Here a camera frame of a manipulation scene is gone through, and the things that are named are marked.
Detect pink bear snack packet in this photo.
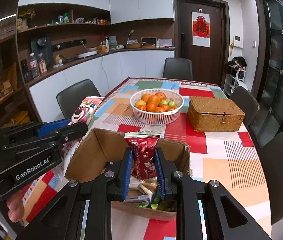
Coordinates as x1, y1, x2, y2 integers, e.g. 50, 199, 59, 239
60, 96, 104, 176

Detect red small snack packet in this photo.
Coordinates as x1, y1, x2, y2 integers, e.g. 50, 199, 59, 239
124, 131, 160, 180

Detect person left hand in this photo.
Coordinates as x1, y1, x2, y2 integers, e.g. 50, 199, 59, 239
0, 191, 28, 225

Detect grey chair left side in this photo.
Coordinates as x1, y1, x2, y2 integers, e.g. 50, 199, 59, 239
56, 79, 101, 119

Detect grey chair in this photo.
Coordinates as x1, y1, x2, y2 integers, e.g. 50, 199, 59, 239
56, 79, 101, 119
230, 86, 260, 127
257, 132, 283, 224

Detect brown cardboard box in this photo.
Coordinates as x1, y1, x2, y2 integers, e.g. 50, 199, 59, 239
64, 127, 191, 222

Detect small lime green packet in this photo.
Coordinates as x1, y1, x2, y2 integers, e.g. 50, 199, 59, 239
137, 199, 166, 211

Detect grey chair right near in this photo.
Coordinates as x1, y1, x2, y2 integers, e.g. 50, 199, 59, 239
257, 132, 283, 224

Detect plastic water bottle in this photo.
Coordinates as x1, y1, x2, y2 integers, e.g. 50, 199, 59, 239
29, 53, 40, 79

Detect red label drink bottle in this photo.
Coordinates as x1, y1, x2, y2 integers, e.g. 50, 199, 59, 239
39, 53, 47, 74

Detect orange bread snack bag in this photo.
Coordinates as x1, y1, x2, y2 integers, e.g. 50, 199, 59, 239
129, 177, 157, 196

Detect white lower cabinets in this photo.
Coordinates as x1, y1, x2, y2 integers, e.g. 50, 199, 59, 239
29, 50, 174, 122

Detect white flat appliance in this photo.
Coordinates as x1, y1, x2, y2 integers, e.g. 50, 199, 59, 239
77, 50, 97, 59

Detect black coffee machine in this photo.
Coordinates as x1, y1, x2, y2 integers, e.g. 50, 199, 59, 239
30, 36, 54, 69

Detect woven wicker storage box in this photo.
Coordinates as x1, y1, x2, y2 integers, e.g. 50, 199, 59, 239
188, 96, 245, 132

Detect white fruit basket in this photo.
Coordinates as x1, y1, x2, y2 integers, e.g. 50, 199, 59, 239
130, 88, 184, 125

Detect orange tangerine pile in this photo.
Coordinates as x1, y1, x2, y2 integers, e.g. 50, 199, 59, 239
134, 92, 178, 113

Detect grey chair right far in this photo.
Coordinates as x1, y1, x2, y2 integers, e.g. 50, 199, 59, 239
230, 86, 260, 127

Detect white shoe rack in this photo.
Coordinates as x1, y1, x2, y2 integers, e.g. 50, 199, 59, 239
223, 69, 248, 97

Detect glass display cabinet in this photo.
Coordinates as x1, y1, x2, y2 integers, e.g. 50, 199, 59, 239
0, 0, 38, 127

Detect grey chair far end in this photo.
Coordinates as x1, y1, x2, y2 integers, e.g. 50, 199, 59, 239
163, 57, 193, 81

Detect red fu calendar poster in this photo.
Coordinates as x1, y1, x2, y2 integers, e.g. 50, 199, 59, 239
192, 12, 211, 48

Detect dark wooden door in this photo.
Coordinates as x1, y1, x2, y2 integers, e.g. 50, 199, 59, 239
174, 0, 230, 86

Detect dark glass sliding door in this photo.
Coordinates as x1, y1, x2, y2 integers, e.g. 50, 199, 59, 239
251, 0, 283, 148

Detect wall intercom panel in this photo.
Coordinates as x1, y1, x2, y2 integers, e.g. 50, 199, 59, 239
233, 35, 243, 49

